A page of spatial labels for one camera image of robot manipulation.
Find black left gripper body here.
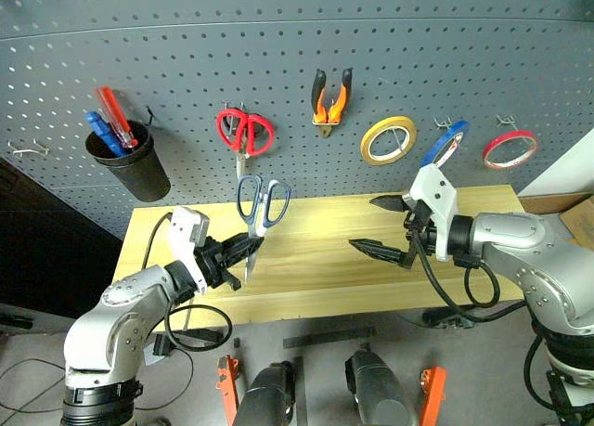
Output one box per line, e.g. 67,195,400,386
193,235,243,292

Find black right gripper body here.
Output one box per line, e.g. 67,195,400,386
401,200,441,259

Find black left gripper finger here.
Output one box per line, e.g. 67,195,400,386
224,231,265,255
226,251,256,272

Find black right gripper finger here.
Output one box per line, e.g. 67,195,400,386
368,193,411,214
348,238,418,270

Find blue and grey scissors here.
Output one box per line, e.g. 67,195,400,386
236,174,293,284

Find yellow tape roll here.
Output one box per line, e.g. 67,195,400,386
359,115,419,168

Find blue tape roll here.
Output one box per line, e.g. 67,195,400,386
419,120,471,170

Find red tape roll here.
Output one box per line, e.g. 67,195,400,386
481,129,540,172

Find black pegboard hook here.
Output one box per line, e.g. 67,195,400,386
144,105,164,131

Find grey perforated pegboard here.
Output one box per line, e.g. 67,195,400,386
0,0,594,241

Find black table foot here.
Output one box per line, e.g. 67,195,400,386
420,306,476,330

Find black metal table bar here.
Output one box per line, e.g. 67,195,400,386
282,325,378,351

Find orange and black pliers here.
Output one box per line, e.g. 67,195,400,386
311,67,355,140

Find black plastic cup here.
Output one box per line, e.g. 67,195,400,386
84,119,173,204

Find dark rounded shape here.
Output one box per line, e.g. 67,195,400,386
231,360,299,426
343,348,420,426

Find white panel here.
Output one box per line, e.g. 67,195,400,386
516,127,594,198

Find brown cardboard box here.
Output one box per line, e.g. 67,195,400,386
518,191,594,252

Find dark cabinet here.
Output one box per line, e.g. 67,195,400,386
0,156,125,321

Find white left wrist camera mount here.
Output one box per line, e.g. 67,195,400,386
165,206,212,294

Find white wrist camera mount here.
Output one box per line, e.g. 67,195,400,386
408,163,460,263
165,206,212,294

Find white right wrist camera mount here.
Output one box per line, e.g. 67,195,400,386
408,163,460,263

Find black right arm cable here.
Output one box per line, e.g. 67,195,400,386
412,233,528,325

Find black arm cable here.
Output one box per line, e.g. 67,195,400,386
140,212,234,353
412,233,528,325

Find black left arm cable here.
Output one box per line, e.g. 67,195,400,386
140,212,234,353

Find red handled scissors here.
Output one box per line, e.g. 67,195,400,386
215,107,277,179

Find orange metal bracket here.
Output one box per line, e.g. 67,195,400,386
214,355,241,426
419,366,448,426

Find blue handled screwdriver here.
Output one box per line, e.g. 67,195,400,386
84,110,130,159

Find red handled screwdriver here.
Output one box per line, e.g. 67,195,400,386
93,85,140,150

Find thin black floor cable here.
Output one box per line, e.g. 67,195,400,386
0,357,67,414

